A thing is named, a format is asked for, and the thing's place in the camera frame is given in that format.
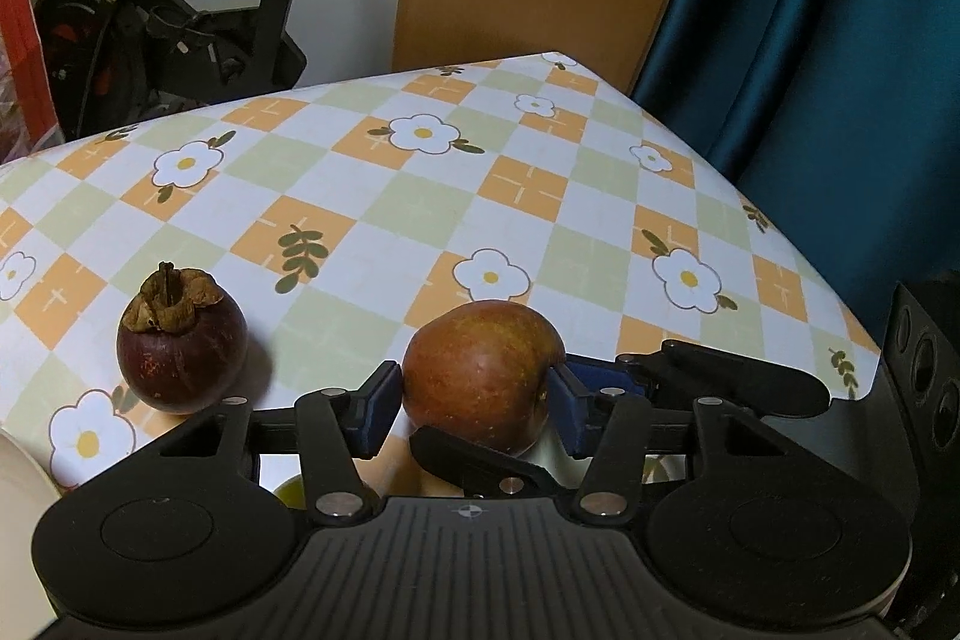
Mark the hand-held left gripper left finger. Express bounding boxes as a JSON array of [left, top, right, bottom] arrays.
[[154, 361, 406, 528]]

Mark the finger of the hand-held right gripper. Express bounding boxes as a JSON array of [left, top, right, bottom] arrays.
[[566, 340, 831, 420], [409, 426, 560, 498]]

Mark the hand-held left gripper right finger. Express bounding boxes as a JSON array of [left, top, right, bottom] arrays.
[[551, 366, 826, 528]]

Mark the red-brown apple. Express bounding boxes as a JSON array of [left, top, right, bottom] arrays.
[[403, 300, 567, 457]]

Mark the cream plate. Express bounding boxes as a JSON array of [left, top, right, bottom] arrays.
[[0, 430, 65, 633]]

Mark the yellow-green lemon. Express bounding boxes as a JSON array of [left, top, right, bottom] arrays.
[[272, 475, 308, 510]]

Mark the dark purple mangosteen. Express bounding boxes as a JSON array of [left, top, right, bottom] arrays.
[[116, 263, 248, 414]]

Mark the floral checkered tablecloth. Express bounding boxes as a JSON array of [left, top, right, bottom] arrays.
[[0, 51, 882, 491]]

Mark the teal curtain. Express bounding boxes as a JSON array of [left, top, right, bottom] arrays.
[[630, 0, 960, 371]]

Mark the red wall poster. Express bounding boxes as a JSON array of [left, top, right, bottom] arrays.
[[0, 0, 61, 161]]

